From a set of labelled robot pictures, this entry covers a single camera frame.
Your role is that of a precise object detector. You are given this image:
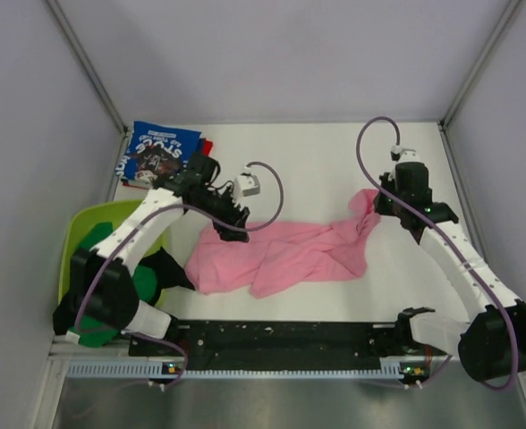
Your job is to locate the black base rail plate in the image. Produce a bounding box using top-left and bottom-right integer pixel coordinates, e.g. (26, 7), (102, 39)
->
(128, 318), (447, 371)

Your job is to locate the pink t shirt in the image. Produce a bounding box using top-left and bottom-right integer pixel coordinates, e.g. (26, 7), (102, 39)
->
(184, 189), (380, 299)

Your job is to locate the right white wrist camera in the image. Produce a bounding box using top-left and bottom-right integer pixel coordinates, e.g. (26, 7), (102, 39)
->
(390, 145), (423, 165)

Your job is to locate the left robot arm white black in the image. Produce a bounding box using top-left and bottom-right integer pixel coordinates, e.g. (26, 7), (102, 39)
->
(68, 154), (260, 355)

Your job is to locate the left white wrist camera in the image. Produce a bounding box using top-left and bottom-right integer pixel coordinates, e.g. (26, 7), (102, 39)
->
(233, 166), (260, 201)

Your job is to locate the folded blue printed t shirt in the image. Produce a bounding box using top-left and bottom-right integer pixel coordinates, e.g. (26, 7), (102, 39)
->
(115, 121), (201, 189)

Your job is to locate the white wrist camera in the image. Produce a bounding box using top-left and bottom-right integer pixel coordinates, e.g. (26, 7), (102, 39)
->
(390, 145), (423, 165)
(233, 166), (260, 201)

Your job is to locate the lime green plastic bin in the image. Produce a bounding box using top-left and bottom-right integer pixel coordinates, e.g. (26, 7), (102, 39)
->
(59, 199), (179, 317)

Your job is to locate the folded red t shirt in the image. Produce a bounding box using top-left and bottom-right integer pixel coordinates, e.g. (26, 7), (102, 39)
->
(198, 138), (213, 156)

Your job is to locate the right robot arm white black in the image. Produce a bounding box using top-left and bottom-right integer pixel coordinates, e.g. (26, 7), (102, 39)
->
(375, 161), (526, 383)

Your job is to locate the black t shirt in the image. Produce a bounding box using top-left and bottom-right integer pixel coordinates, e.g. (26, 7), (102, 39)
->
(53, 248), (194, 335)

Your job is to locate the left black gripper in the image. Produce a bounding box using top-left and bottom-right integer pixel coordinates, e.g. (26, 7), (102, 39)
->
(191, 185), (249, 242)

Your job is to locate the green t shirt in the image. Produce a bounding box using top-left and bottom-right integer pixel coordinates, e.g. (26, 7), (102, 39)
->
(69, 222), (170, 348)

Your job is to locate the grey slotted cable duct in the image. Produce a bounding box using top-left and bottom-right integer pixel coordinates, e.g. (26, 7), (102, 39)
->
(66, 360), (429, 380)

